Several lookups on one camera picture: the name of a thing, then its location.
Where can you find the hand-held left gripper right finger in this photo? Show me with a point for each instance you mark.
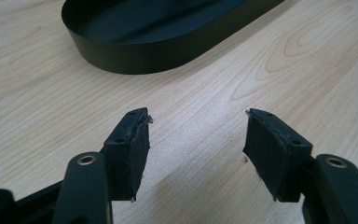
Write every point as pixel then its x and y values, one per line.
pixel 276 158

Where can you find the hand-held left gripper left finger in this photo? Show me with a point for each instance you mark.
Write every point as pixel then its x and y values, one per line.
pixel 126 161

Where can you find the black oval metal tray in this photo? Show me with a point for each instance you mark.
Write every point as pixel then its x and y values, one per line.
pixel 155 53

